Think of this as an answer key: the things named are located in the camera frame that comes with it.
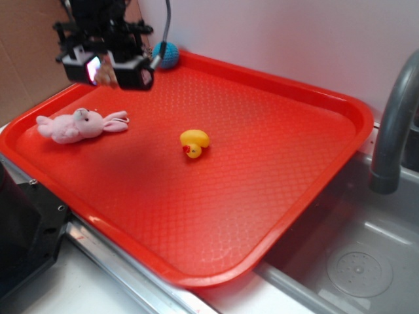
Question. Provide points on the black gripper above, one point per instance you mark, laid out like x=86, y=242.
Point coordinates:
x=100, y=27

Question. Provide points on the brown spiral seashell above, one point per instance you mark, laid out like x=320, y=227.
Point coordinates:
x=105, y=76

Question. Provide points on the blue crocheted ball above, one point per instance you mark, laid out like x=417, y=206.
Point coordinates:
x=171, y=57

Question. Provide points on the pink plush bunny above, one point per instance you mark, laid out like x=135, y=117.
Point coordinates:
x=82, y=124

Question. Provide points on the cardboard panel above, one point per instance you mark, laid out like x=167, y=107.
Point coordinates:
x=29, y=46

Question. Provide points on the yellow rubber duck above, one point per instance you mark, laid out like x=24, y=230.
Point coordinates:
x=193, y=141

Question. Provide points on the red plastic tray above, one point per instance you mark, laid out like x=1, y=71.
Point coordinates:
x=274, y=145

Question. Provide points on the grey faucet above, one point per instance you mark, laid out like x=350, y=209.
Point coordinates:
x=397, y=140

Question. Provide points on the grey sink basin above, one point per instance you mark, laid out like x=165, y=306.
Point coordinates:
x=352, y=250

